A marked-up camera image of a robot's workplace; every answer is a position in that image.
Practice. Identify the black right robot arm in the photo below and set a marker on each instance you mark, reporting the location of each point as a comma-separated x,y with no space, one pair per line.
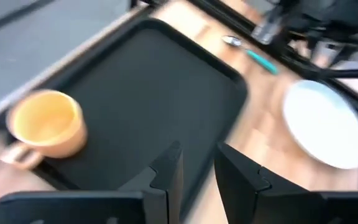
322,15

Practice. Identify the black rectangular serving tray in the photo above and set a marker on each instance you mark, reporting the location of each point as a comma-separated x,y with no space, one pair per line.
151,93

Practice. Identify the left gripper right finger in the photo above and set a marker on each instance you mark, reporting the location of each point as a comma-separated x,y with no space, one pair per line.
244,199

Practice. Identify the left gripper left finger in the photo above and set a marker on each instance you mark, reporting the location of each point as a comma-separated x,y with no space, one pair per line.
169,186

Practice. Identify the white round plate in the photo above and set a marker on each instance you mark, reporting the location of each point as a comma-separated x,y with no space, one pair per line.
322,124

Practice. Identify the black frame rail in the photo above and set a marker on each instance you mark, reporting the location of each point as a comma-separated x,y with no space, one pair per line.
297,67

